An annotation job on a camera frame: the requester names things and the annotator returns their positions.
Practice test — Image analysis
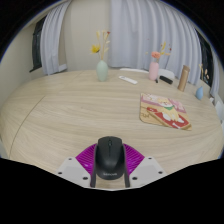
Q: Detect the cartoon print mouse pad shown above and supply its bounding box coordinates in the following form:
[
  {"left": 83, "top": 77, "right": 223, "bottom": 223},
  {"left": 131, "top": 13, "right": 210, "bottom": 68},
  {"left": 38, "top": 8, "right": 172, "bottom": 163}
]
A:
[{"left": 139, "top": 92, "right": 193, "bottom": 131}]

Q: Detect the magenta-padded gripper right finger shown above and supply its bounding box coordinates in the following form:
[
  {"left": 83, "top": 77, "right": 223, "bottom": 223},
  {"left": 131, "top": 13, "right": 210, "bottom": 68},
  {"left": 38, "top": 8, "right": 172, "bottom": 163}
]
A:
[{"left": 123, "top": 143, "right": 167, "bottom": 189}]

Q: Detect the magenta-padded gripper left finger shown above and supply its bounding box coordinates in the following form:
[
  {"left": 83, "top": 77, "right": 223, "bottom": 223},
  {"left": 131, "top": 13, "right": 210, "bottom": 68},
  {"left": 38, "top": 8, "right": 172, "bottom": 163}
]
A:
[{"left": 55, "top": 143, "right": 98, "bottom": 189}]

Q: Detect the narrow white curtain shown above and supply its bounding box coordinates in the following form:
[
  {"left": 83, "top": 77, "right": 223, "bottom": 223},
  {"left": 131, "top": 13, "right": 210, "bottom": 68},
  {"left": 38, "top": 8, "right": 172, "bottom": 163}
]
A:
[
  {"left": 39, "top": 1, "right": 73, "bottom": 76},
  {"left": 209, "top": 54, "right": 221, "bottom": 98}
]

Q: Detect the tan insulated bottle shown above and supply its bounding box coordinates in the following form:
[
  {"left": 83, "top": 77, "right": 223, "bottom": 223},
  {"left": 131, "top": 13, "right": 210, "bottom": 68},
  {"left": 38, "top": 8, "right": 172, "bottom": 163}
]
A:
[{"left": 177, "top": 64, "right": 191, "bottom": 93}]

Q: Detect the dark window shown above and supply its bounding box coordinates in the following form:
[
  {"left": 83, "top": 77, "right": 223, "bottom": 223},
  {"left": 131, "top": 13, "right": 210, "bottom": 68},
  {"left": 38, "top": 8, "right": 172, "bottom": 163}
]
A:
[
  {"left": 196, "top": 31, "right": 214, "bottom": 88},
  {"left": 29, "top": 16, "right": 46, "bottom": 73}
]

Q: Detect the wide white curtain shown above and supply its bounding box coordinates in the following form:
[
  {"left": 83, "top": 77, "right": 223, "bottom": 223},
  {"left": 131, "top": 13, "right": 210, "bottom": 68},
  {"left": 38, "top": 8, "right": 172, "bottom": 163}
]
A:
[{"left": 109, "top": 0, "right": 203, "bottom": 86}]

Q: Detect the white remote control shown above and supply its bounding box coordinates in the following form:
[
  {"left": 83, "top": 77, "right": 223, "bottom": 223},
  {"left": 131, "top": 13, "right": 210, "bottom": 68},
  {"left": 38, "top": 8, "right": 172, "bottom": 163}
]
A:
[{"left": 118, "top": 75, "right": 139, "bottom": 85}]

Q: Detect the blue vase with dried flowers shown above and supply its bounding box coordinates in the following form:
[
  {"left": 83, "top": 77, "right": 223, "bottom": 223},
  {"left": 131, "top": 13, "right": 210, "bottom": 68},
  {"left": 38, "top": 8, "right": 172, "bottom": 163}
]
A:
[{"left": 195, "top": 63, "right": 210, "bottom": 101}]

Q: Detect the small black case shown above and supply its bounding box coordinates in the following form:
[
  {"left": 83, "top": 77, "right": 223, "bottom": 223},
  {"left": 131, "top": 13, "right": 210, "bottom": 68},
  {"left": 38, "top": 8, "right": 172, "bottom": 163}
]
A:
[{"left": 159, "top": 75, "right": 174, "bottom": 85}]

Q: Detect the white chair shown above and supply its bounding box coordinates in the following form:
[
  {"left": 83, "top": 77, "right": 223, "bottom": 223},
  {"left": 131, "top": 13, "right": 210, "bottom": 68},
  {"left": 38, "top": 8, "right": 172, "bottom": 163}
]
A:
[
  {"left": 119, "top": 67, "right": 149, "bottom": 74},
  {"left": 214, "top": 99, "right": 224, "bottom": 123},
  {"left": 158, "top": 68, "right": 176, "bottom": 81}
]

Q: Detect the pink vase with dried flowers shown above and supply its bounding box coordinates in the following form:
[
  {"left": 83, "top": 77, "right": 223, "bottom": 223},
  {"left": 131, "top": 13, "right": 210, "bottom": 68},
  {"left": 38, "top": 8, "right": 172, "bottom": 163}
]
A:
[{"left": 145, "top": 41, "right": 172, "bottom": 82}]

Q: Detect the green vase with dried flowers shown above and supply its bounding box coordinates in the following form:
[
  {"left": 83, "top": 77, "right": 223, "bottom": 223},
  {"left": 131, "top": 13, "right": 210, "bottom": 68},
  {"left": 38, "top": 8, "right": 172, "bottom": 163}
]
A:
[{"left": 90, "top": 29, "right": 112, "bottom": 83}]

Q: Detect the black computer mouse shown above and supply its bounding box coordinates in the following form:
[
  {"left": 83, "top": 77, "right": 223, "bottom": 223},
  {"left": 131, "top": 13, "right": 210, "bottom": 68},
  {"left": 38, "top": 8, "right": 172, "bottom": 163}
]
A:
[{"left": 94, "top": 135, "right": 127, "bottom": 181}]

